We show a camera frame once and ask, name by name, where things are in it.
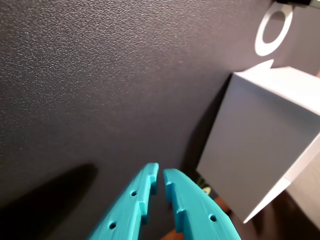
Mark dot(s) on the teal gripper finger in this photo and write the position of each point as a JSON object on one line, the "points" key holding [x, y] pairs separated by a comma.
{"points": [[125, 212], [197, 215]]}

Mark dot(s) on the white open box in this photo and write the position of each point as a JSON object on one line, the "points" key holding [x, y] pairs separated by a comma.
{"points": [[250, 140]]}

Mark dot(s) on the dark lettered mat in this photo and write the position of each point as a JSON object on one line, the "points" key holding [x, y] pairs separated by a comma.
{"points": [[100, 75]]}

